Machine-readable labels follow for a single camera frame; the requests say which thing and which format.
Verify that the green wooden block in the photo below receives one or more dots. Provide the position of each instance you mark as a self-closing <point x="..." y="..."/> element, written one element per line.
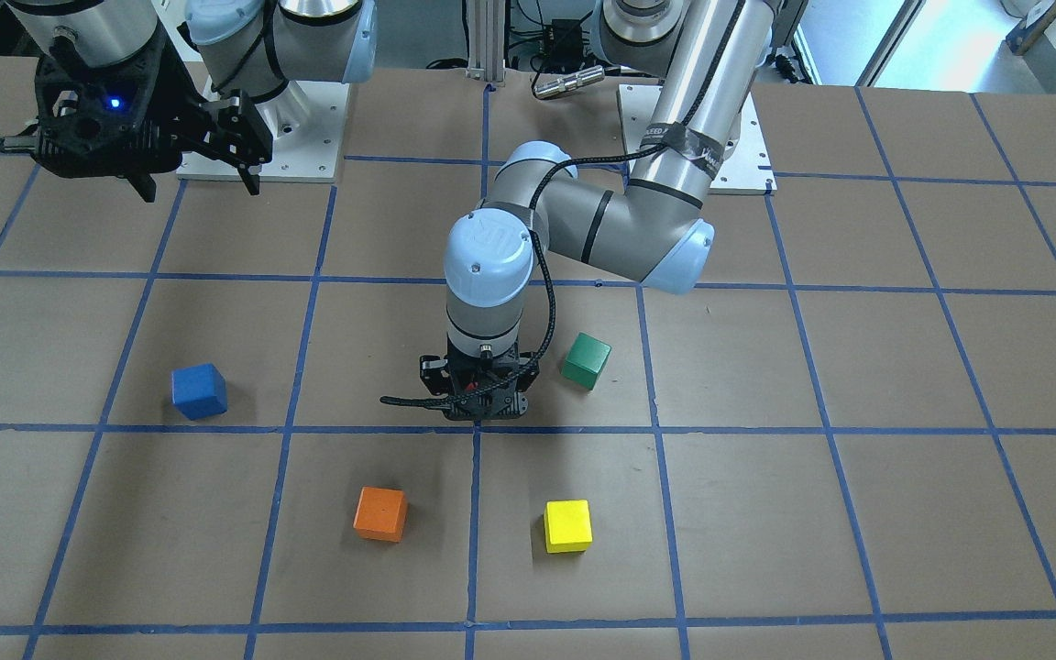
<point x="585" y="361"/>

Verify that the silver metal cylinder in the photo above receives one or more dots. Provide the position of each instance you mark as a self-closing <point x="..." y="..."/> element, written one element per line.
<point x="568" y="83"/>

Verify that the white base plate image-right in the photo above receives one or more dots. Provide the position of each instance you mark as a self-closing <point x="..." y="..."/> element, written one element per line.
<point x="748" y="169"/>

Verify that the white base plate image-left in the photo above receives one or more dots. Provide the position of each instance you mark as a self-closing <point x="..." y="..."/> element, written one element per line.
<point x="307" y="120"/>

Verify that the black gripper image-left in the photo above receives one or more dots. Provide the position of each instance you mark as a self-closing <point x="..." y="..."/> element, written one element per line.
<point x="181" y="108"/>

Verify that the blue wooden block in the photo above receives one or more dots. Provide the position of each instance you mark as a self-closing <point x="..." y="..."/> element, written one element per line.
<point x="198" y="391"/>

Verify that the orange wooden block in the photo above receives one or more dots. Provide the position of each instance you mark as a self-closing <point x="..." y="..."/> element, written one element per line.
<point x="381" y="514"/>

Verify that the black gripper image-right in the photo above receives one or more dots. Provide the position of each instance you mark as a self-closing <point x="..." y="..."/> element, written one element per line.
<point x="428" y="370"/>

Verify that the yellow wooden block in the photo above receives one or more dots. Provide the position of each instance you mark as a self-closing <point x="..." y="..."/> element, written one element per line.
<point x="567" y="526"/>

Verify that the black electronics box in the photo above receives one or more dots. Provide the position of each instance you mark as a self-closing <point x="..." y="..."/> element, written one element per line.
<point x="563" y="42"/>

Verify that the aluminium frame post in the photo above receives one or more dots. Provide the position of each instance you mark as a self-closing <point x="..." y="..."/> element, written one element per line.
<point x="486" y="37"/>

